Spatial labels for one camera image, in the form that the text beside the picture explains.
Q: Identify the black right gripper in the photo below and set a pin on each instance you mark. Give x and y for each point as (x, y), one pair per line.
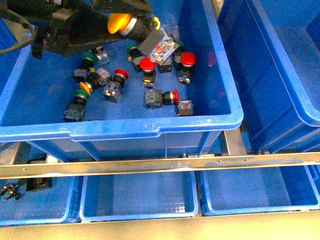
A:
(69, 27)

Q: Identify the big yellow mushroom button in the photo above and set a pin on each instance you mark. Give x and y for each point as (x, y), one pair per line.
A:
(153, 40)

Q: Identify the red button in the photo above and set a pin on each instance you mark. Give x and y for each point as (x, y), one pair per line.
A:
(185, 108)
(148, 68)
(114, 88)
(186, 66)

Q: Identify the small yellow button top left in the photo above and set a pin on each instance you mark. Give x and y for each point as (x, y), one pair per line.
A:
(101, 55)

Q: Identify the green button left upper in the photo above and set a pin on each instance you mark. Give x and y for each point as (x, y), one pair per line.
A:
(88, 60)

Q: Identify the green button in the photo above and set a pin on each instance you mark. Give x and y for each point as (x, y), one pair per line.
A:
(166, 67)
(75, 111)
(177, 55)
(135, 56)
(88, 60)

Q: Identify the yellow button left middle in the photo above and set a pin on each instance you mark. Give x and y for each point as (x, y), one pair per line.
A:
(95, 80)

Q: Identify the green button centre right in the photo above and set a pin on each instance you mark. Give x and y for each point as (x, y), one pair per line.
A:
(166, 67)

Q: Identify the large blue centre bin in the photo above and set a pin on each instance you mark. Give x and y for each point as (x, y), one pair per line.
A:
(119, 113)

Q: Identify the large blue bin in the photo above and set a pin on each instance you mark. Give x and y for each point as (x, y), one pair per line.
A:
(119, 113)
(273, 48)

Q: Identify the green button far right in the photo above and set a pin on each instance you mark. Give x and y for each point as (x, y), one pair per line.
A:
(177, 55)

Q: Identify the red button lying sideways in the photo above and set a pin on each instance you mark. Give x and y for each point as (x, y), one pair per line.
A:
(155, 98)

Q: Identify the green button lower left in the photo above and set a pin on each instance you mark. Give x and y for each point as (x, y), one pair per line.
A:
(75, 111)

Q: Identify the large blue right bin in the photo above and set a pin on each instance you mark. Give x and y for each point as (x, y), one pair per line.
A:
(273, 48)

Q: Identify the small blue front centre bin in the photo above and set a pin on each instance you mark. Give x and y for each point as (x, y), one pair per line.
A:
(139, 196)

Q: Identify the small blue bin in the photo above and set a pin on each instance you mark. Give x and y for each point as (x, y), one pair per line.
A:
(139, 196)
(258, 190)
(55, 205)

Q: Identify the small blue front left bin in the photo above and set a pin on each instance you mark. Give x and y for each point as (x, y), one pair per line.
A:
(55, 205)

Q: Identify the black clip in bin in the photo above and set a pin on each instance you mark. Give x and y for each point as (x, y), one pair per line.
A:
(11, 191)

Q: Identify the small blue front right bin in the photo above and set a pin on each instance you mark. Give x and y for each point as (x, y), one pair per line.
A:
(258, 190)

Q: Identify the metal front rack rail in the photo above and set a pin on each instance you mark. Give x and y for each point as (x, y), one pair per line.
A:
(204, 163)

